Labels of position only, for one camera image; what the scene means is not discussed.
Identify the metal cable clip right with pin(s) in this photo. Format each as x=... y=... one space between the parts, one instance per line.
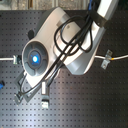
x=107 y=59

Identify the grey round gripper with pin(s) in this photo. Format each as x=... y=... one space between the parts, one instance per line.
x=35 y=61

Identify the metal cable clip left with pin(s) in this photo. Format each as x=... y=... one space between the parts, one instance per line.
x=17 y=59

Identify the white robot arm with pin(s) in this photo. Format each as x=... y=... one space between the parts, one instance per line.
x=61 y=40

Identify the white connector plug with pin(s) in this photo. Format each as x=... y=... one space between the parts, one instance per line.
x=45 y=97

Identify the metal cable clip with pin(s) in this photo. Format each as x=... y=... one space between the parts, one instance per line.
x=17 y=59
x=107 y=59

